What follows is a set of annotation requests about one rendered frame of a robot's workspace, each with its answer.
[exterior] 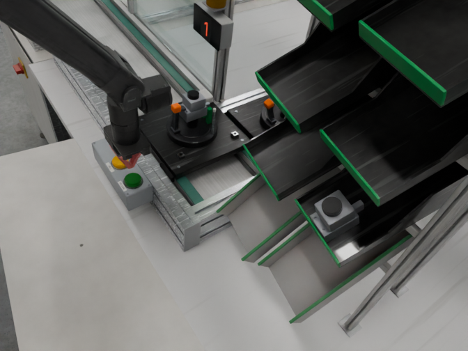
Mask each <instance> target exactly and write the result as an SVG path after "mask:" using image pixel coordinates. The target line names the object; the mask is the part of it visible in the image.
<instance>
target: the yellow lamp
mask: <svg viewBox="0 0 468 351"><path fill-rule="evenodd" d="M206 4H207V5H208V6H209V7H211V8H216V9H220V8H224V7H225V6H226V0H206Z"/></svg>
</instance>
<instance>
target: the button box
mask: <svg viewBox="0 0 468 351"><path fill-rule="evenodd" d="M92 148H93V153H94V157H95V159H96V161H97V162H98V164H99V165H100V167H101V169H102V170H103V172H104V174H105V175H106V177H107V178H108V180H109V182H110V183H111V184H112V186H113V188H114V189H115V190H116V192H117V194H118V195H119V197H120V199H121V200H122V202H123V203H124V205H125V207H126V208H127V210H128V211H130V210H133V209H135V208H137V207H139V206H141V205H144V204H146V203H148V202H150V201H152V200H153V186H152V185H151V183H150V181H149V180H148V179H147V177H146V176H145V174H144V173H143V171H142V170H141V169H140V168H139V166H138V164H137V163H136V164H135V166H134V167H133V168H131V169H128V168H127V167H125V168H123V169H117V168H116V167H114V166H113V164H112V159H113V158H114V157H115V156H116V155H115V153H114V152H113V150H112V149H111V148H110V146H109V143H108V142H107V140H106V139H105V138H104V139H100V140H98V141H95V142H93V143H92ZM129 173H138V174H139V175H140V176H141V184H140V185H139V186H137V187H128V186H127V185H126V184H125V176H126V175H127V174H129Z"/></svg>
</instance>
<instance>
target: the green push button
mask: <svg viewBox="0 0 468 351"><path fill-rule="evenodd" d="M125 184H126V185H127V186H128V187H137V186H139V185H140V184H141V176H140V175H139V174H138V173H129V174H127V175H126V176H125Z"/></svg>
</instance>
